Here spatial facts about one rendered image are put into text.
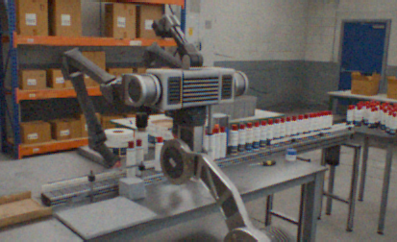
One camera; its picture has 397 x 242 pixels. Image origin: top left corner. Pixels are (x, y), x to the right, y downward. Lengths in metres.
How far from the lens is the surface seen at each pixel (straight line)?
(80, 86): 2.18
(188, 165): 1.77
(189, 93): 1.76
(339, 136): 3.94
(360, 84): 7.91
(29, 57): 6.82
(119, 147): 2.85
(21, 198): 2.36
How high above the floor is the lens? 1.66
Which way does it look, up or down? 11 degrees down
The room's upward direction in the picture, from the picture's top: 2 degrees clockwise
